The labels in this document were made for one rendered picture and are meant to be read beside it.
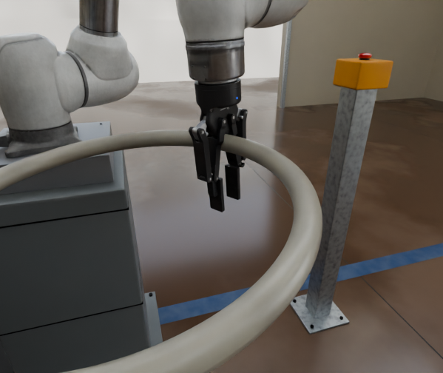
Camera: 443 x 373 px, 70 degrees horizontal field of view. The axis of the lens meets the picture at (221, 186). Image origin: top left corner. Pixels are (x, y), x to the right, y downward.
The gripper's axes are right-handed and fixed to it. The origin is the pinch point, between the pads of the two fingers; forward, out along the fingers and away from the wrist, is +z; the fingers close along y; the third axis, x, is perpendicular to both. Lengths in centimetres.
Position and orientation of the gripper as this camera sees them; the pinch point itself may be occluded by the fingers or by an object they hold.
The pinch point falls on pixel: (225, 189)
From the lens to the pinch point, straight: 60.3
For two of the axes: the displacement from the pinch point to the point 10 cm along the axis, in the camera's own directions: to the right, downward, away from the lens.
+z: 0.7, 8.7, 4.8
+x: 7.8, 2.6, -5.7
